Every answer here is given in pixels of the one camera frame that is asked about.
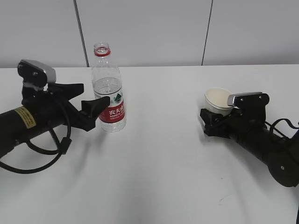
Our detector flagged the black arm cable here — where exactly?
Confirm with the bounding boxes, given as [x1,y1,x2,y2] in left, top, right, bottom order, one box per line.
[0,92,72,175]
[265,118,299,140]

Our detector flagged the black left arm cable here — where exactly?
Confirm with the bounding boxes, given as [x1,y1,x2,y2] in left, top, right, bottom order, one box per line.
[0,92,72,175]

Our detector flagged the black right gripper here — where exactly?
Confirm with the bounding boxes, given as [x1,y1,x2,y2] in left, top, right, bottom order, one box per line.
[200,108,269,139]

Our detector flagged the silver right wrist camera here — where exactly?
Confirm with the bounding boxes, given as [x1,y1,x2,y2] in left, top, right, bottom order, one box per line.
[227,92,270,119]

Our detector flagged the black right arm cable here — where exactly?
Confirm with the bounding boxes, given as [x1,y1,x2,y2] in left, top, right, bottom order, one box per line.
[265,118,299,140]

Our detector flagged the white paper cup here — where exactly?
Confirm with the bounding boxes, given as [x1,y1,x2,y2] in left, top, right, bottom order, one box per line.
[204,87,234,117]

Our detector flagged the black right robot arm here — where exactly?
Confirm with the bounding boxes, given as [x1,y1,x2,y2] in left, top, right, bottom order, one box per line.
[200,109,299,187]

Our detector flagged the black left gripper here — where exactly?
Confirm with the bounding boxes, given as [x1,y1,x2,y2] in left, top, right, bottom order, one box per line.
[22,83,110,132]

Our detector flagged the clear plastic water bottle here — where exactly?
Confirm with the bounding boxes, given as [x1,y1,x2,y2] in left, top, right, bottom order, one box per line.
[91,42,127,133]

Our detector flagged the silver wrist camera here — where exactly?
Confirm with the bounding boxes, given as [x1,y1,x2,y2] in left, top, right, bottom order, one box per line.
[17,59,56,87]
[227,92,270,119]

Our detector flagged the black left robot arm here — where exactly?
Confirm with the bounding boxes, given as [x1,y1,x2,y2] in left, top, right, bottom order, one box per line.
[0,84,110,156]

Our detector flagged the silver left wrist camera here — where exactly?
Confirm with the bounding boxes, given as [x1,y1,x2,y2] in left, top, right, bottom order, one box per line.
[17,59,56,87]

